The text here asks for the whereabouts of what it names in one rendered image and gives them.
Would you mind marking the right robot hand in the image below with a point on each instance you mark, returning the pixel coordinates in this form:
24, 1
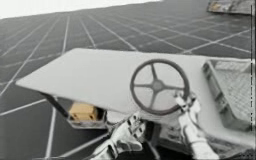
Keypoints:
188, 105

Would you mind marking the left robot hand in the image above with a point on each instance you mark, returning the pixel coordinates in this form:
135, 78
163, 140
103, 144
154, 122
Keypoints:
136, 126

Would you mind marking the dark steering wheel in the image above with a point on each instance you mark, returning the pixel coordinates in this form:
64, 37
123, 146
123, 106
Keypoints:
157, 86

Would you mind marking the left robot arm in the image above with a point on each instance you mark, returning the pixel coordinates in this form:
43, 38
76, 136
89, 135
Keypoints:
115, 143

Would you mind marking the grey mesh tray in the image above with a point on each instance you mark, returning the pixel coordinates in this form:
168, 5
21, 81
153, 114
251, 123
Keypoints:
233, 90

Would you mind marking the grey cart with brown box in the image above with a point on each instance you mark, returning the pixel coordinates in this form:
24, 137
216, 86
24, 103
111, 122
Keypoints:
93, 76
230, 6

